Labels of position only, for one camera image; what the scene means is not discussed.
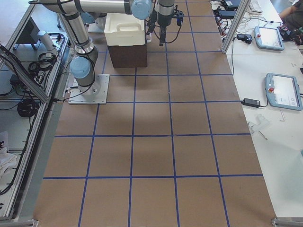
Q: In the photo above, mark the clear plastic bracket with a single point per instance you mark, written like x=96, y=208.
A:
x=261, y=122

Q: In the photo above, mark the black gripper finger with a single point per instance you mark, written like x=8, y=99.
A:
x=151, y=24
x=162, y=37

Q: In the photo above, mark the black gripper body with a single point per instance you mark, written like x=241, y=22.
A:
x=163, y=21

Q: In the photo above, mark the near teach pendant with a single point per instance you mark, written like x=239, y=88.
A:
x=283, y=91

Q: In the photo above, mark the seated person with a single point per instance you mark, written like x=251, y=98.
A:
x=292, y=16

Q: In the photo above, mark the black power brick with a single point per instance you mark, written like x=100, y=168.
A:
x=251, y=102

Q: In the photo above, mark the white cloth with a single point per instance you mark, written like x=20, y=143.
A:
x=8, y=161

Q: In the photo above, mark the teach pendant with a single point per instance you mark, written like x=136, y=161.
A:
x=283, y=91
x=268, y=38

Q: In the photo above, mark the metal allen key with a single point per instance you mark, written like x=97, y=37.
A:
x=283, y=117

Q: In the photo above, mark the grey metal base plate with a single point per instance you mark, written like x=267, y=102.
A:
x=97, y=94

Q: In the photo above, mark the aluminium frame post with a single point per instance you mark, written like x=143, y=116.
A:
x=235, y=24

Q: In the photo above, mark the far teach pendant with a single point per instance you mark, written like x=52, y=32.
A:
x=268, y=38

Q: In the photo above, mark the small black adapter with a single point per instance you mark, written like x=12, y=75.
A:
x=246, y=38

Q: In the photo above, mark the white keyboard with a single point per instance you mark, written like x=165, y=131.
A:
x=254, y=7

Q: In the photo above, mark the white plastic tray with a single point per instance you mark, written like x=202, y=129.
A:
x=124, y=30

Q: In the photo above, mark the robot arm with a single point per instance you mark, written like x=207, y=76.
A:
x=82, y=67

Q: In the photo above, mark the aluminium frame rail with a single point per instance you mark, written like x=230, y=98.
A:
x=14, y=15

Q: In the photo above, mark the dark brown drawer cabinet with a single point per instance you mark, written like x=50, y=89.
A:
x=128, y=56

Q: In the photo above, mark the white drawer handle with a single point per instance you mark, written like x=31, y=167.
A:
x=148, y=38

